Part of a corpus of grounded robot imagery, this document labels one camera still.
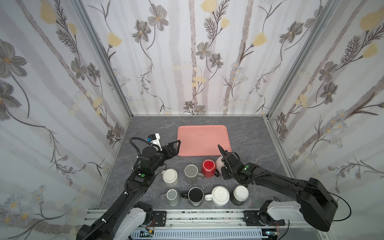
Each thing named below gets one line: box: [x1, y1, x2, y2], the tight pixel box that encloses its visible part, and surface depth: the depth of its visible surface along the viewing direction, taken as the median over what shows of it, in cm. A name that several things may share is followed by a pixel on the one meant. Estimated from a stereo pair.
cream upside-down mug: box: [160, 168, 179, 188], surface depth 83 cm
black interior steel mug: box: [181, 186, 204, 208], surface depth 75 cm
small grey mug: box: [159, 189, 180, 207], surface depth 75 cm
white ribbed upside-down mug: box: [204, 185, 230, 206], surface depth 76 cm
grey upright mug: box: [184, 164, 204, 185], surface depth 82 cm
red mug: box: [202, 159, 216, 178], surface depth 87 cm
